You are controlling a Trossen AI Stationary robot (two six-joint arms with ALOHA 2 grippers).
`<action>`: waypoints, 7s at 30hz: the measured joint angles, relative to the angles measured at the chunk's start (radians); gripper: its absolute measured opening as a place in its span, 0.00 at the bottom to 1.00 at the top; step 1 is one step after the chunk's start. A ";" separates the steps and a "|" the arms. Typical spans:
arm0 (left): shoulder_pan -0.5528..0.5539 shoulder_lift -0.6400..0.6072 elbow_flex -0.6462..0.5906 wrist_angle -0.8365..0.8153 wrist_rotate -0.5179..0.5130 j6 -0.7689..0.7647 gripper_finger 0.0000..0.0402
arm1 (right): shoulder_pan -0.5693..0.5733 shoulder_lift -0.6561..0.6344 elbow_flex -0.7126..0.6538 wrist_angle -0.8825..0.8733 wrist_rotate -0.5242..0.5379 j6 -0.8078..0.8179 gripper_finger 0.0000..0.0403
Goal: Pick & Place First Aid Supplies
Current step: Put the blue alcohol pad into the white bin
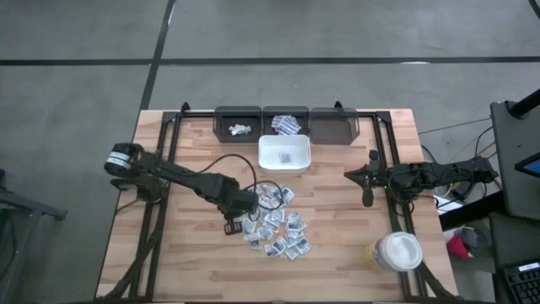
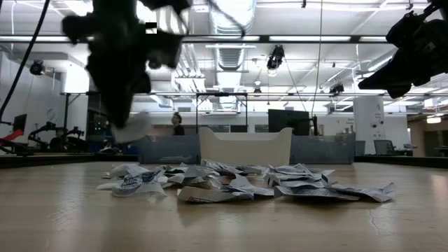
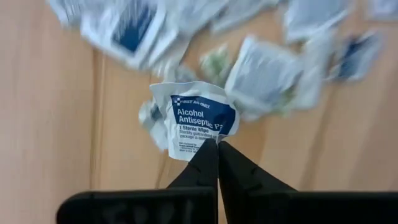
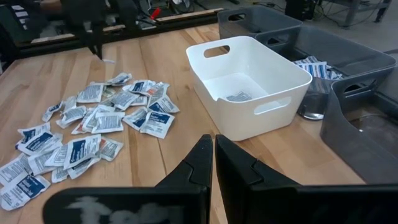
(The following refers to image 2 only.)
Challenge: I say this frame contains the white printed packet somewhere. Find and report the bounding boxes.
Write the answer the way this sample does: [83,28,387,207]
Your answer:
[176,185,255,204]
[330,181,397,204]
[265,163,336,186]
[273,185,361,202]

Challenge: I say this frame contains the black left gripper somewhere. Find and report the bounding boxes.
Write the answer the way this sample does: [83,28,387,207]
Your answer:
[62,0,183,129]

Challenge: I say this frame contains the white ventilation duct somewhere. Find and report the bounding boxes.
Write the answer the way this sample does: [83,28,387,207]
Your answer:
[206,0,258,71]

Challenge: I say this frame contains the white wipe packet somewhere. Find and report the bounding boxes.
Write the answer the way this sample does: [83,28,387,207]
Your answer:
[111,113,153,144]
[96,179,123,191]
[229,174,275,197]
[109,163,152,179]

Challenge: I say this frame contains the red machine part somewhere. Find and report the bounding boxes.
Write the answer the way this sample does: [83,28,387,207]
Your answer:
[0,128,19,144]

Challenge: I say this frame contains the blue label antiseptic packet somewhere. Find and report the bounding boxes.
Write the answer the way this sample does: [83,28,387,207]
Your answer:
[111,170,167,199]

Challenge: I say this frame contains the grey plastic bin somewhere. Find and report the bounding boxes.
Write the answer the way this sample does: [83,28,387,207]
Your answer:
[136,134,202,165]
[289,132,356,165]

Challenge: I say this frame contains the white plastic bin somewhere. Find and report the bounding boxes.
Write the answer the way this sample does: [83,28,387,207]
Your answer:
[198,126,293,168]

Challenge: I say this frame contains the small black monitor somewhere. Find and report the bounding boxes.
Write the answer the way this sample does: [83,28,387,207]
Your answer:
[12,113,29,134]

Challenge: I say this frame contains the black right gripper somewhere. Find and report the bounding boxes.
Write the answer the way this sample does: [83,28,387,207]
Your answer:
[358,0,448,99]

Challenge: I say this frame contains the dark office chair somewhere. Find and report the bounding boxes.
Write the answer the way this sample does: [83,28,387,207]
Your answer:
[373,139,397,156]

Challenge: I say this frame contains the person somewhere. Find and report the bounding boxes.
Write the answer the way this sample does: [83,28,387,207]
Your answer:
[48,127,71,151]
[170,112,186,137]

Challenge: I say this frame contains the white pillar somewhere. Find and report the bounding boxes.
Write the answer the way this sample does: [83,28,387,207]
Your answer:
[352,95,388,155]

